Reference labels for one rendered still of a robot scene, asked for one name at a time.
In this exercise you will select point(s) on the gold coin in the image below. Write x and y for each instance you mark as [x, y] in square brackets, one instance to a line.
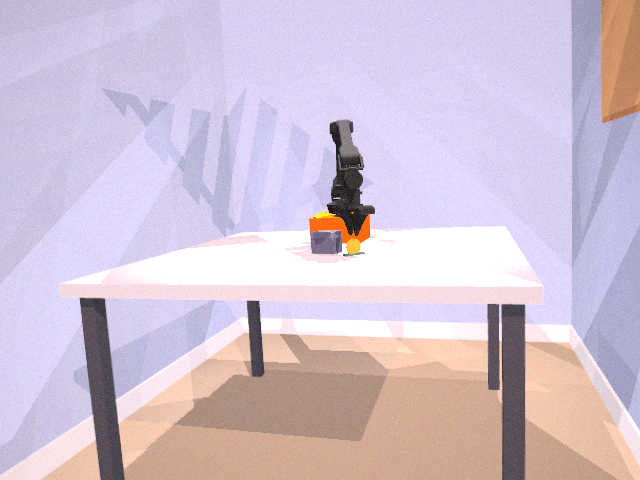
[353, 246]

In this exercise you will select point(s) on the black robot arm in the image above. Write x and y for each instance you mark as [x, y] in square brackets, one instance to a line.
[348, 159]

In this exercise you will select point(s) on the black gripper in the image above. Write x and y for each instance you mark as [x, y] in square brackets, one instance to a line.
[355, 221]

